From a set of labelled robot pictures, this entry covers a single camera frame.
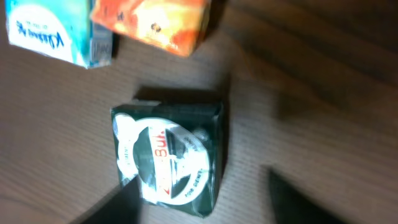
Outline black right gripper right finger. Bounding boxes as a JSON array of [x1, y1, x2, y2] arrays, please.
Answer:
[[269, 169, 345, 224]]

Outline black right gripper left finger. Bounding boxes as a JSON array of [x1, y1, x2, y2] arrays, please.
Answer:
[[71, 177, 143, 224]]

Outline Zam-Buk ointment tin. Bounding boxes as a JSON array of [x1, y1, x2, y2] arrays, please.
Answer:
[[110, 100, 224, 218]]

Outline orange tissue pack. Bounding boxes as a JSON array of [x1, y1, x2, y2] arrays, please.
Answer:
[[91, 0, 211, 57]]

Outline teal tissue pack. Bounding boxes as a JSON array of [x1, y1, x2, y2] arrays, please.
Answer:
[[4, 0, 113, 69]]

